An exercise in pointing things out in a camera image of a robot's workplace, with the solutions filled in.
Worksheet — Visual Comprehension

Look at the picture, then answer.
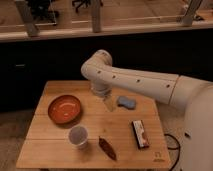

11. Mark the orange bowl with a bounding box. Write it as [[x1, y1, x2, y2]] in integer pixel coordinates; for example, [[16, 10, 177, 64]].
[[48, 95, 81, 124]]

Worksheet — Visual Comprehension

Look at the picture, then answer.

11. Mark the black office chair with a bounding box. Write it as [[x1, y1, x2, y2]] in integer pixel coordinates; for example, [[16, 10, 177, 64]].
[[71, 0, 104, 14], [26, 0, 59, 22]]

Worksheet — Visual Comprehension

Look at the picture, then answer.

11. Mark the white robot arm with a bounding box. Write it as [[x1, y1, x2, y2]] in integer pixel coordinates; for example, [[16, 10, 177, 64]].
[[81, 50, 213, 171]]

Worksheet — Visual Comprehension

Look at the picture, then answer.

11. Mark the blue sponge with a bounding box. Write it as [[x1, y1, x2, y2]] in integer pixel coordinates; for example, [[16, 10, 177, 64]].
[[117, 96, 136, 109]]

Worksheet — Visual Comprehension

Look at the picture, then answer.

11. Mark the white paper cup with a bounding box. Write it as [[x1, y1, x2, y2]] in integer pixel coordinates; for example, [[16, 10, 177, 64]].
[[68, 125, 88, 149]]

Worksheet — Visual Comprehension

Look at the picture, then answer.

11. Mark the black cable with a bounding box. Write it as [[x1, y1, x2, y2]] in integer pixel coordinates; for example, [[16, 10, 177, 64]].
[[164, 133, 182, 171]]

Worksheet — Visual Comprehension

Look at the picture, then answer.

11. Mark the dark red chili pepper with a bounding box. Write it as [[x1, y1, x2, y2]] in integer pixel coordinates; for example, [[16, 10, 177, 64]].
[[99, 138, 117, 161]]

